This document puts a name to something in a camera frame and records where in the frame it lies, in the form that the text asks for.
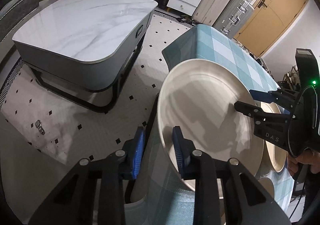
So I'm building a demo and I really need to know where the cream plate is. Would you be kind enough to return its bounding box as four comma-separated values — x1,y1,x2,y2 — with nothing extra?
258,177,274,198
260,101,288,173
157,59,264,191

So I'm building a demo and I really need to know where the person's right hand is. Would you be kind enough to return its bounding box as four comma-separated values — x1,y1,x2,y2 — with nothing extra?
286,148,320,177

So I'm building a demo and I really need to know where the teal checked tablecloth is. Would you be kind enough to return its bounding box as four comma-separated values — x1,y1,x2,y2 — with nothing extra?
122,24,296,225

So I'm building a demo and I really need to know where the silver suitcase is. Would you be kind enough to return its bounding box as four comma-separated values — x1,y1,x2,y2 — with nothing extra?
213,0,254,39

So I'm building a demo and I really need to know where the wooden door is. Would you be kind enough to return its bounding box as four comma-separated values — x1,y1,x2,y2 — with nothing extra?
235,0,308,57

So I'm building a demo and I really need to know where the marble top coffee table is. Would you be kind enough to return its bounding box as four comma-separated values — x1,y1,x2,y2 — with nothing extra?
12,0,158,113

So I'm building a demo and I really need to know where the beige suitcase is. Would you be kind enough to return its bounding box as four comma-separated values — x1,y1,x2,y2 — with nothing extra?
192,0,230,26

